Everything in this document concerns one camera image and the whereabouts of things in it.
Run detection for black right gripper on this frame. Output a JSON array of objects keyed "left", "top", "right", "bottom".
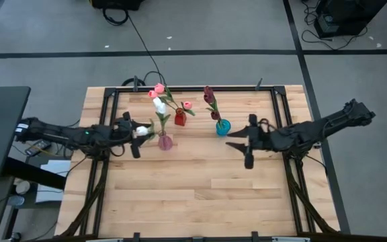
[{"left": 225, "top": 113, "right": 275, "bottom": 170}]

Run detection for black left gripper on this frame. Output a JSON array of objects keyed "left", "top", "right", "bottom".
[{"left": 111, "top": 111, "right": 153, "bottom": 159}]

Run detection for blue glass vase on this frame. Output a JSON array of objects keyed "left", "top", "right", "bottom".
[{"left": 215, "top": 118, "right": 232, "bottom": 137}]

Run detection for green tulip stem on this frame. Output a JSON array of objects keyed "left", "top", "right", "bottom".
[{"left": 210, "top": 110, "right": 224, "bottom": 125}]

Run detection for pink artificial tulip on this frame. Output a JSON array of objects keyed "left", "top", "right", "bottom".
[
  {"left": 179, "top": 100, "right": 196, "bottom": 117},
  {"left": 154, "top": 83, "right": 181, "bottom": 114},
  {"left": 148, "top": 89, "right": 181, "bottom": 114}
]

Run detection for purple glass vase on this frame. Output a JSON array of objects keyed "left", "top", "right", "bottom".
[{"left": 157, "top": 131, "right": 173, "bottom": 151}]

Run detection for red glass vase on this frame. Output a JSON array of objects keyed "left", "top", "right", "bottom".
[{"left": 174, "top": 107, "right": 187, "bottom": 127}]

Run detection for white paper sheet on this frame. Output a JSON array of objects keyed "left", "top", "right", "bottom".
[{"left": 34, "top": 159, "right": 72, "bottom": 204}]

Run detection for black power adapter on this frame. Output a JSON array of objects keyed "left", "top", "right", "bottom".
[{"left": 24, "top": 138, "right": 54, "bottom": 157}]

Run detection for black desk base beam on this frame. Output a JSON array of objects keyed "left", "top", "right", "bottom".
[{"left": 1, "top": 157, "right": 67, "bottom": 190}]

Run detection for white round cap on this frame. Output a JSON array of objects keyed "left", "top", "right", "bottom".
[{"left": 14, "top": 179, "right": 32, "bottom": 196}]

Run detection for black case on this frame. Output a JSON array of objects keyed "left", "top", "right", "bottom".
[{"left": 90, "top": 0, "right": 146, "bottom": 11}]

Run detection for grey round object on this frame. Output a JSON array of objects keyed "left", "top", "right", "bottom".
[{"left": 7, "top": 194, "right": 26, "bottom": 207}]

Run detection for black equipment box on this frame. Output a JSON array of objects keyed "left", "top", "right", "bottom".
[{"left": 313, "top": 0, "right": 387, "bottom": 39}]

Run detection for black aluminium table frame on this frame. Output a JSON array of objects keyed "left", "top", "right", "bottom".
[{"left": 57, "top": 85, "right": 342, "bottom": 242}]

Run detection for black floor cable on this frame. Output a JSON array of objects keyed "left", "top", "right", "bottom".
[{"left": 101, "top": 7, "right": 167, "bottom": 87}]

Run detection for black tangled cables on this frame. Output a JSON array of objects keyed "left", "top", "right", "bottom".
[{"left": 300, "top": 0, "right": 370, "bottom": 51}]

